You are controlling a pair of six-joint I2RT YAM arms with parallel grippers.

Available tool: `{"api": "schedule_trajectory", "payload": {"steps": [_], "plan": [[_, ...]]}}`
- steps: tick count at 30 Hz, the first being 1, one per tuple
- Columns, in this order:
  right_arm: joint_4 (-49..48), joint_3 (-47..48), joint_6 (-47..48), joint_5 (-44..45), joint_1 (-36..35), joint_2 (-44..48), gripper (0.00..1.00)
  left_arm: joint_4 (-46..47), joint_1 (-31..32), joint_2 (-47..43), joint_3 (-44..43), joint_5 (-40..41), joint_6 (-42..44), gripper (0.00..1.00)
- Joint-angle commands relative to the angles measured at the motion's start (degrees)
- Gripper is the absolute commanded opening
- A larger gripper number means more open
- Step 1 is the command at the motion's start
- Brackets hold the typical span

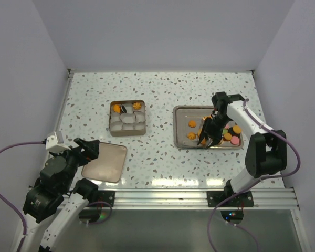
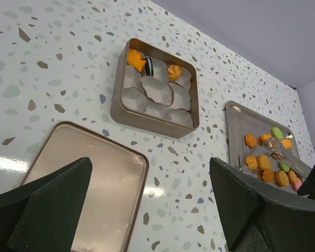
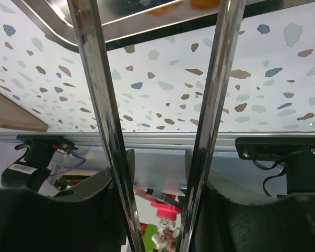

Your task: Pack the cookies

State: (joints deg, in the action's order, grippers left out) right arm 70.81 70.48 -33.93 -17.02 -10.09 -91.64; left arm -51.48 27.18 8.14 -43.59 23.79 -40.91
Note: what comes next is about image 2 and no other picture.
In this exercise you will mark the green macaron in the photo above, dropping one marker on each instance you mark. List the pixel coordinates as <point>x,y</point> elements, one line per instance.
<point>277,133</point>

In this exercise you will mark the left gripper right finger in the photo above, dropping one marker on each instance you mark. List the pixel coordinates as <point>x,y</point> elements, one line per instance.
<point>256,216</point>

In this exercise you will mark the orange round cookie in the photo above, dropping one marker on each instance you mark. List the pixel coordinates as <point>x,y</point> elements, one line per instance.
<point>250,141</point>

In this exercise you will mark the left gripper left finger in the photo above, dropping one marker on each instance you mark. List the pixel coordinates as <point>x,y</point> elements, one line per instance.
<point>43,215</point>

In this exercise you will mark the orange sandwich cookie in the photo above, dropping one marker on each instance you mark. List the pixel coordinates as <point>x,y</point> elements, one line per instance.
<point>264,162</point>

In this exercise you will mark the orange swirl cookie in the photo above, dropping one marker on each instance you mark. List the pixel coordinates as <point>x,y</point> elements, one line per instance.
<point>174,72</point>

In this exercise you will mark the black sandwich cookie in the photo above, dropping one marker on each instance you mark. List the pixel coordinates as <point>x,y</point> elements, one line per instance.
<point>148,67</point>

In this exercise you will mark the orange flower cookie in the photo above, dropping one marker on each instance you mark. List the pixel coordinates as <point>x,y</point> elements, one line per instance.
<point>251,162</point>

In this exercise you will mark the metal tongs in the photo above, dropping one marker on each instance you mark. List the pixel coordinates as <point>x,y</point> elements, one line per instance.
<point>285,156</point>

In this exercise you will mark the gold tin lid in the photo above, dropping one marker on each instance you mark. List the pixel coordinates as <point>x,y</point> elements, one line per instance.
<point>115,190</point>

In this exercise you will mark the gold cookie tin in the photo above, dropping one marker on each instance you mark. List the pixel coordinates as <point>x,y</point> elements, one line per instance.
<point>154,103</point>

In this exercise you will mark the pink macaron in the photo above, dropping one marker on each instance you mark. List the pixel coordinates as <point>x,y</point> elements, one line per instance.
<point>297,184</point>

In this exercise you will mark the silver metal tray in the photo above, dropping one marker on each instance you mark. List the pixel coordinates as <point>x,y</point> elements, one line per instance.
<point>242,121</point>

